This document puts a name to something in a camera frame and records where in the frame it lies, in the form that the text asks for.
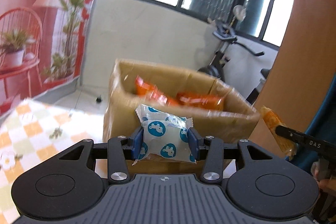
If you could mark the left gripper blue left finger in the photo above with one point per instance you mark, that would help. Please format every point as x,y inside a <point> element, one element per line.
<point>134,144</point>

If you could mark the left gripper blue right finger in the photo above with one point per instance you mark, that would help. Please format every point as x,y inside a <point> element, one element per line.
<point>196,144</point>

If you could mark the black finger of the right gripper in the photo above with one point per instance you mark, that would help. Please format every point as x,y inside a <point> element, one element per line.
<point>290,134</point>

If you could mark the white blue-dotted snack packet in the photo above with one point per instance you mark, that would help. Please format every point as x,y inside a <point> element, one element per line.
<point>164,135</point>

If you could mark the person's right hand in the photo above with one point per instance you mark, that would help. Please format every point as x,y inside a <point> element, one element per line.
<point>326,185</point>

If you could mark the brown cardboard box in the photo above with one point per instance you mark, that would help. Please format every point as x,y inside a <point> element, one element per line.
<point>237,120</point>

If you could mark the orange snack bag in box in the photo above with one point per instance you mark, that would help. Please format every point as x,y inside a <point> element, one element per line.
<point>151,92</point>

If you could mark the brown wooden panel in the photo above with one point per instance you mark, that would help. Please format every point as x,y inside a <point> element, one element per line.
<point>304,66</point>

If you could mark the black exercise bike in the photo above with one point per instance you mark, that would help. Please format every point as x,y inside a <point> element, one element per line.
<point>227,36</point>

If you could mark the checkered floral tablecloth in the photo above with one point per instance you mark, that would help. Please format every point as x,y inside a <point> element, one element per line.
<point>33,133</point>

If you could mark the red printed wall tapestry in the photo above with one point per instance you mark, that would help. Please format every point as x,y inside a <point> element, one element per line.
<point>42,48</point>

